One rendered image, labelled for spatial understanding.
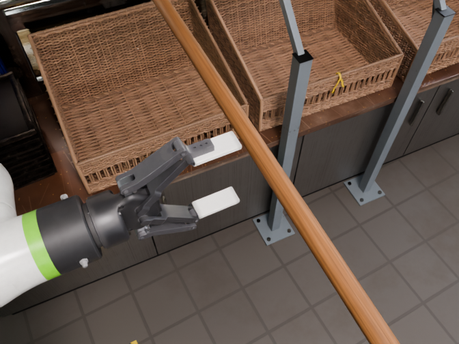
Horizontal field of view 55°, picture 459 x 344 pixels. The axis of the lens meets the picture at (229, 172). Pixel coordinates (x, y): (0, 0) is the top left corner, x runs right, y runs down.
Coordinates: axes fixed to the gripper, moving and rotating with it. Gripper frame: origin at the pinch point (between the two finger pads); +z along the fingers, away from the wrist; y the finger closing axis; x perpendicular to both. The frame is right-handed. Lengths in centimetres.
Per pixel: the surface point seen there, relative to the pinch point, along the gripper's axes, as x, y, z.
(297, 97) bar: -39, 37, 41
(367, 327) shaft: 27.0, 0.2, 5.0
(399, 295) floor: 7, 120, 72
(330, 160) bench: -45, 88, 67
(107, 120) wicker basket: -77, 61, -10
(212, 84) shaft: -17.6, -0.3, 5.2
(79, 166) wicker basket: -51, 48, -23
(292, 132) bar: -39, 53, 41
